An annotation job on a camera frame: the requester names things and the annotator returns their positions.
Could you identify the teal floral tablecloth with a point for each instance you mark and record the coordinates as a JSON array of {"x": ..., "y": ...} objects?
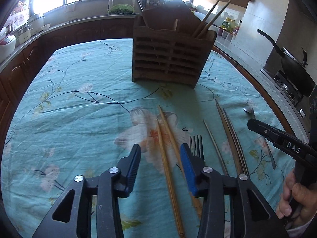
[{"x": 83, "y": 113}]

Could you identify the steel spoon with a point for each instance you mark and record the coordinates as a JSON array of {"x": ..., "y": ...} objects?
[{"x": 263, "y": 141}]

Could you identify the white cooker pot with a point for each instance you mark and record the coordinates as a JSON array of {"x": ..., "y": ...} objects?
[{"x": 36, "y": 22}]

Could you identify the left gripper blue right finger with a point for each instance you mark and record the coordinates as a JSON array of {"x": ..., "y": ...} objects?
[{"x": 250, "y": 214}]

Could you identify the gas stove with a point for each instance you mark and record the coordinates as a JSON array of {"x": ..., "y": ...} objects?
[{"x": 298, "y": 102}]

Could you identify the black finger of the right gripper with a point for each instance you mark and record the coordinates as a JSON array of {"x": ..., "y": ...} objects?
[{"x": 297, "y": 149}]

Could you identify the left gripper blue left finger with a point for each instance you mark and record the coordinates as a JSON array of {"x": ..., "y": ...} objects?
[{"x": 70, "y": 215}]

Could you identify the steel fork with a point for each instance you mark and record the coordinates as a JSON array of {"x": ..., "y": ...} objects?
[{"x": 196, "y": 146}]

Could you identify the dark patterned chopstick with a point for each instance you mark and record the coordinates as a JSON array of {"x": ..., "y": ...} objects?
[
  {"x": 236, "y": 159},
  {"x": 237, "y": 144}
]

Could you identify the white pink rice cooker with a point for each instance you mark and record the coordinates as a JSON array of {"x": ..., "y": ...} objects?
[{"x": 7, "y": 47}]

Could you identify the right hand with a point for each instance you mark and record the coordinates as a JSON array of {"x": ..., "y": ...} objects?
[{"x": 306, "y": 197}]

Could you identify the small steel cooker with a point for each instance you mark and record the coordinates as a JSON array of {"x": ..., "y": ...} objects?
[{"x": 24, "y": 34}]

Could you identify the fruit poster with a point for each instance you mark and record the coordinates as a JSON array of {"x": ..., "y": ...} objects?
[{"x": 19, "y": 15}]

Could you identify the black wok pan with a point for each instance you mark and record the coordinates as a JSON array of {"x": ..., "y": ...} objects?
[{"x": 293, "y": 69}]

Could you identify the oil bottle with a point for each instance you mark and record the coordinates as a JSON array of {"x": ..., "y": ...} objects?
[{"x": 231, "y": 26}]

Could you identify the light bamboo chopstick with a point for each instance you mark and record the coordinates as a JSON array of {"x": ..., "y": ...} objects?
[{"x": 170, "y": 185}]

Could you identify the green colander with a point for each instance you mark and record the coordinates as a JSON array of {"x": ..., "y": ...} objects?
[{"x": 121, "y": 9}]

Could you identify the wooden utensil holder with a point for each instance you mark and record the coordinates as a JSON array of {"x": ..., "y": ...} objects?
[{"x": 170, "y": 45}]

